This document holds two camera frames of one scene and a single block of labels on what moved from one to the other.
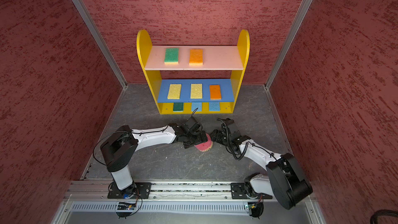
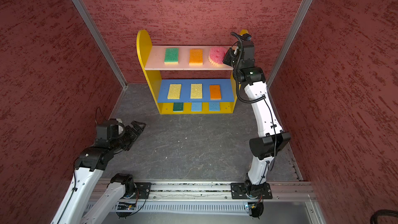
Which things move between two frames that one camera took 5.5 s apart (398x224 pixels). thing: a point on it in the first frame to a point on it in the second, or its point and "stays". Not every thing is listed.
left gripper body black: [194, 138] to [127, 138]
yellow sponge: [174, 91] stays
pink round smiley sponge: [204, 146] to [216, 54]
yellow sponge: [196, 91] stays
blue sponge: [214, 106] stays
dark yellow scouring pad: [171, 56] stays
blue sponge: [195, 105] stays
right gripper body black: [222, 138] to [232, 59]
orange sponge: [215, 92] stays
